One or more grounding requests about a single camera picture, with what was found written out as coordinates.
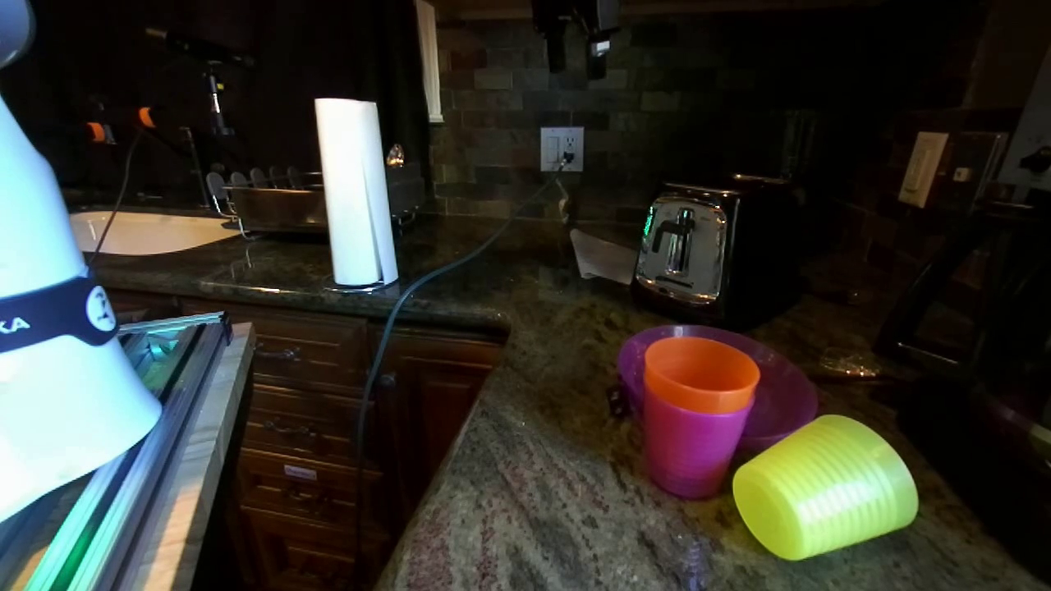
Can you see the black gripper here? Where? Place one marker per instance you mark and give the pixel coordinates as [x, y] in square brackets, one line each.
[560, 27]

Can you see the white paper napkin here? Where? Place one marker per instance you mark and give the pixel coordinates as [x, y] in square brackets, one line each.
[598, 261]

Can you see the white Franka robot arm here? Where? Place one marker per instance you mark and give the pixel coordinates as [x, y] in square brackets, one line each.
[43, 382]

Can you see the white hanging towel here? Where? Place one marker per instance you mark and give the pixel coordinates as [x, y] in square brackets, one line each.
[429, 65]

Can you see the chrome and black toaster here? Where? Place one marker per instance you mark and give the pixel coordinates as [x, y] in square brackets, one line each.
[677, 241]

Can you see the white paper towel roll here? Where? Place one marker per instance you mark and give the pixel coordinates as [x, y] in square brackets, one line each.
[354, 186]

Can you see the metal dish rack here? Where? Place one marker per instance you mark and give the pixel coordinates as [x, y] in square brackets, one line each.
[282, 208]

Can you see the orange plastic cup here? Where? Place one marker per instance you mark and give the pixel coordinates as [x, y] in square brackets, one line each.
[702, 382]

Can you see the purple plastic bowl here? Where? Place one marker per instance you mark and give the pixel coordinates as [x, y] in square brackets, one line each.
[784, 389]

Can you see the magenta plastic cup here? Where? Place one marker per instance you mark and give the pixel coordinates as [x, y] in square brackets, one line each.
[692, 446]

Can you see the white kitchen sink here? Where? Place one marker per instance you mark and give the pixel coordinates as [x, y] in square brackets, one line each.
[144, 231]

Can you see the wooden base cabinet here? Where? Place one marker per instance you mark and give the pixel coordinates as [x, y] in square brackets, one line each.
[306, 439]

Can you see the yellow-green ribbed plastic cup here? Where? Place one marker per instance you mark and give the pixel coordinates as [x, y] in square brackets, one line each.
[824, 488]

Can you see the white wall power outlet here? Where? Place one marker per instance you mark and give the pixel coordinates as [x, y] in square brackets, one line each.
[560, 149]

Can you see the white light switch plate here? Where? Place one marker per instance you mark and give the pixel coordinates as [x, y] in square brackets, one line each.
[926, 169]

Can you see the black camera stand orange knob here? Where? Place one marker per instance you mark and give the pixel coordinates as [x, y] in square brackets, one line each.
[99, 133]

